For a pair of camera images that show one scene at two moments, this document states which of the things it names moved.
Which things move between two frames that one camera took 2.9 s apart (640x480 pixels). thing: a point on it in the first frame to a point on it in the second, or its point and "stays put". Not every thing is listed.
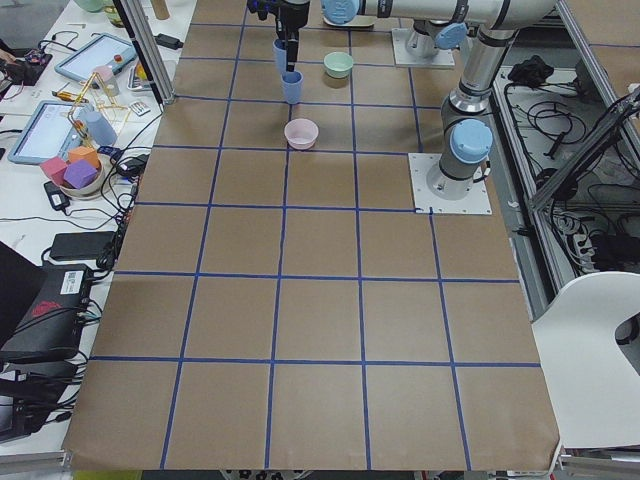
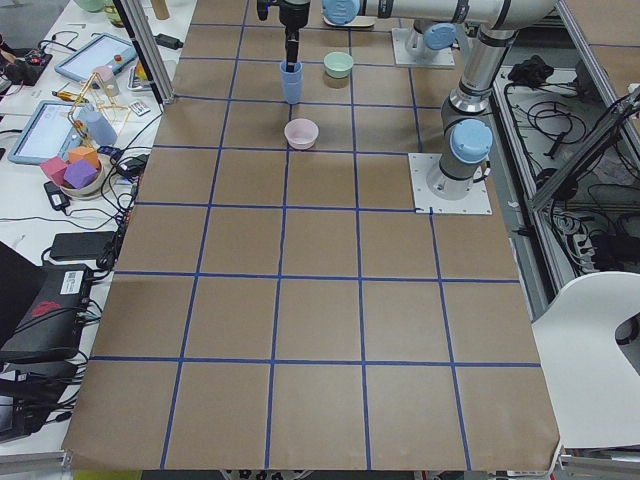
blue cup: x=292 y=81 stays put
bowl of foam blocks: x=80 y=175 stays put
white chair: x=593 y=383 stays put
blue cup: x=280 y=52 to x=291 y=82
